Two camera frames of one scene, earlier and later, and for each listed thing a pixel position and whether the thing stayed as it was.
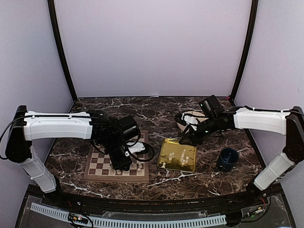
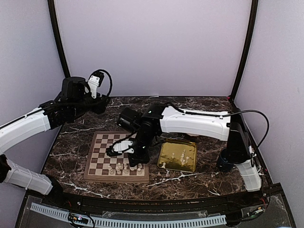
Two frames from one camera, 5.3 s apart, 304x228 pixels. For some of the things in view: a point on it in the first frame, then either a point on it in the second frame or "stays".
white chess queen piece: x=111 y=171 stays
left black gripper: x=122 y=165 -> x=100 y=107
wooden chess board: x=99 y=168 stays
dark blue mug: x=227 y=159 stays
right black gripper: x=193 y=136 -> x=133 y=160
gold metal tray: x=174 y=155 stays
